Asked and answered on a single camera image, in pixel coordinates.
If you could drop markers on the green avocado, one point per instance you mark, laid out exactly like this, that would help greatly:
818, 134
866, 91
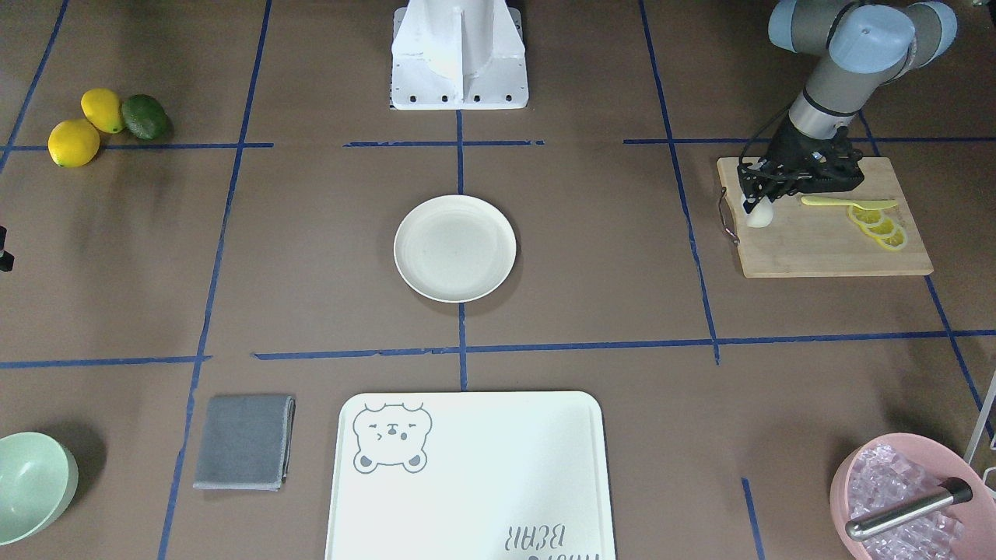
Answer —
144, 117

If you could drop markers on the steel black tongs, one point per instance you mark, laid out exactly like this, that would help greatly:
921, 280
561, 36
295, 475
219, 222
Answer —
950, 492

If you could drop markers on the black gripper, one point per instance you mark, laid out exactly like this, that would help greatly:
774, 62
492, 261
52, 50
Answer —
787, 152

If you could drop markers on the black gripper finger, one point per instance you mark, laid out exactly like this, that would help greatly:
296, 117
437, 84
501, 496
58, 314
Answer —
7, 259

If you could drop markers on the wooden cutting board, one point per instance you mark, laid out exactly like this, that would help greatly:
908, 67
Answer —
803, 241

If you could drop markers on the yellow lemon lower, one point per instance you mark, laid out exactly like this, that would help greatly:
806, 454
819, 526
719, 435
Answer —
73, 143

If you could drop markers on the white steamed bun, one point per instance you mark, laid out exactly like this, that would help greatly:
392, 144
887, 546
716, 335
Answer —
761, 215

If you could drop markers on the pink bowl with ice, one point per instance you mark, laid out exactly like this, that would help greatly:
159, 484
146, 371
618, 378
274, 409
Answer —
901, 467

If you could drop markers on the mint green bowl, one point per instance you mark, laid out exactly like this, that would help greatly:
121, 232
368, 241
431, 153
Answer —
39, 479

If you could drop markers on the beige round plate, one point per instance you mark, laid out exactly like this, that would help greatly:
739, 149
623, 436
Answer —
455, 248

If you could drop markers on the folded grey cloth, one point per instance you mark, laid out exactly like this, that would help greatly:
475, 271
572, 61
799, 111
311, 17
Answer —
246, 440

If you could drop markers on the white bear print tray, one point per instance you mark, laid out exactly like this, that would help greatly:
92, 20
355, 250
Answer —
471, 475

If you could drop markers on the yellow lemon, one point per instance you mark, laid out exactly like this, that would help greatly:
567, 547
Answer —
102, 108
73, 143

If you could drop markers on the yellow lemon upper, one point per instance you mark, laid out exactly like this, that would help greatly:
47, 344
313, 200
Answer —
102, 108

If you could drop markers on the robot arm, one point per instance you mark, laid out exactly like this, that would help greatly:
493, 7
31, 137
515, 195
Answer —
860, 46

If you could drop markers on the wire cup rack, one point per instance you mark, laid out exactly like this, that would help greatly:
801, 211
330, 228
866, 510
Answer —
980, 439

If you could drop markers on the lemon slices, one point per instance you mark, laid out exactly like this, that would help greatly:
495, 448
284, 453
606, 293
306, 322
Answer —
875, 224

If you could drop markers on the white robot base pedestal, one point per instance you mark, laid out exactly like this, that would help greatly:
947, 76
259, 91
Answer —
458, 55

